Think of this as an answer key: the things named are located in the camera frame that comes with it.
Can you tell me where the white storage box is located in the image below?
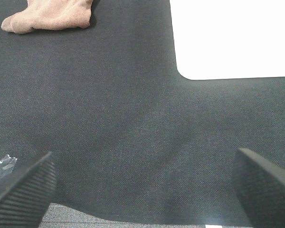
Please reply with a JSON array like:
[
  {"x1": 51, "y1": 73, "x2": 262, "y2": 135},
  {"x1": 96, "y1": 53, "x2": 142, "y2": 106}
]
[{"x1": 170, "y1": 0, "x2": 285, "y2": 80}]

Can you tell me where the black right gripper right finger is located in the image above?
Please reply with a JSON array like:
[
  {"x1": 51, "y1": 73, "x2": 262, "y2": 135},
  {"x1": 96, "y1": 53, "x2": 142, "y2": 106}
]
[{"x1": 232, "y1": 148, "x2": 285, "y2": 228}]

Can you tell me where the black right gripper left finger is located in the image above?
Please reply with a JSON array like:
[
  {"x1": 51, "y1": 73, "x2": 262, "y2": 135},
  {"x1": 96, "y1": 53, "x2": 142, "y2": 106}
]
[{"x1": 0, "y1": 152, "x2": 57, "y2": 228}]

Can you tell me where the black fabric table cover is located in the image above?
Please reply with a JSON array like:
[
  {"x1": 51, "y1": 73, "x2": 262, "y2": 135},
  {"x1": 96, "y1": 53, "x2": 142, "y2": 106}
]
[{"x1": 0, "y1": 0, "x2": 285, "y2": 227}]

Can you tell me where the pink brown towel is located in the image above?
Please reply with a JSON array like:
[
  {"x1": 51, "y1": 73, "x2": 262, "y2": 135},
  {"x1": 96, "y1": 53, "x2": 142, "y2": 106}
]
[{"x1": 1, "y1": 0, "x2": 93, "y2": 34}]

